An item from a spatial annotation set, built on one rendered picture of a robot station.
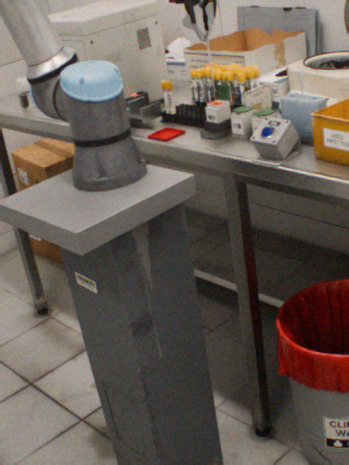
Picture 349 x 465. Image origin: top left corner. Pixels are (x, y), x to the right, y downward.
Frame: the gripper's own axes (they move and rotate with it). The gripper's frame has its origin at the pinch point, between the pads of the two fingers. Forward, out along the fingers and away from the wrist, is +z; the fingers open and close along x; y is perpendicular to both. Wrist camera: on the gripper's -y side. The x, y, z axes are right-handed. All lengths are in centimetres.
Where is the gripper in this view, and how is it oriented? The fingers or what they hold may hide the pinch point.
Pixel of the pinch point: (205, 35)
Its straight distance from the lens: 162.6
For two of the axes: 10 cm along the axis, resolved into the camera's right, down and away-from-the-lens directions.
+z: 1.5, 8.9, 4.4
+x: -7.3, 4.0, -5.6
